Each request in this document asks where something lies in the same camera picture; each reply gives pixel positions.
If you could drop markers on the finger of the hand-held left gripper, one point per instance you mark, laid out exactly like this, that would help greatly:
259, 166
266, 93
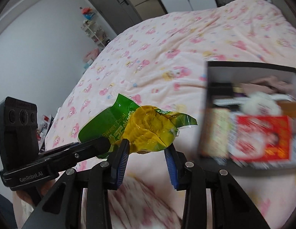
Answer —
95, 146
64, 147

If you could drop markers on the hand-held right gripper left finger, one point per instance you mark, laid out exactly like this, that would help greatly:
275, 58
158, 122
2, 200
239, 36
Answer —
121, 162

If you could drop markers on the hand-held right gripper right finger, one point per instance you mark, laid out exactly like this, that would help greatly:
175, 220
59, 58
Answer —
170, 169

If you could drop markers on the green snack bag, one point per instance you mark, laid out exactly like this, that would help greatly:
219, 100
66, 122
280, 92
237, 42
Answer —
143, 128

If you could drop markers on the orange printed card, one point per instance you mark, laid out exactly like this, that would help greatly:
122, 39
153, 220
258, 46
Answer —
217, 128

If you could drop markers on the white smartwatch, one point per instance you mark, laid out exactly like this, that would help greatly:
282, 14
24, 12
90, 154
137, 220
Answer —
224, 102

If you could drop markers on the red printed envelope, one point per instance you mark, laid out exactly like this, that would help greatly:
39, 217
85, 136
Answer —
257, 138

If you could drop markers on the black display frame box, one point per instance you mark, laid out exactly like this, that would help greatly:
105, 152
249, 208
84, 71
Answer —
219, 90

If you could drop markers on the black storage box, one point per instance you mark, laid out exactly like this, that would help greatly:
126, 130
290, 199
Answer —
245, 72

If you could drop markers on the person's left hand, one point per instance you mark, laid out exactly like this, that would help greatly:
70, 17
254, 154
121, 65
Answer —
25, 195

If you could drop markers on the pink bag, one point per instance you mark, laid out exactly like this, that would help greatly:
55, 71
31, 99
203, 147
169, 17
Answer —
90, 54

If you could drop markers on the white shelf rack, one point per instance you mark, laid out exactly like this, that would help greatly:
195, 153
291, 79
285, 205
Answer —
95, 32

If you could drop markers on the pink printed blanket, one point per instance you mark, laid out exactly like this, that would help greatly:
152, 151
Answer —
174, 40

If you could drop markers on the brown cloth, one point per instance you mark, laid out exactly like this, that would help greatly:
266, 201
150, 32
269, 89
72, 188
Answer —
291, 108

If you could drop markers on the pink cloth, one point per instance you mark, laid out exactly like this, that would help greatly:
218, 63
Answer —
277, 85

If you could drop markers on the red plush toy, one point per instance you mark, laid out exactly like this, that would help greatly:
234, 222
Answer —
87, 10

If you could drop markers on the grey door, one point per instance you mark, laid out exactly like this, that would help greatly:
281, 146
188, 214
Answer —
109, 2

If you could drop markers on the cardboard boxes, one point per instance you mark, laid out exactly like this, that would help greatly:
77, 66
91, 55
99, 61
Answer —
148, 4

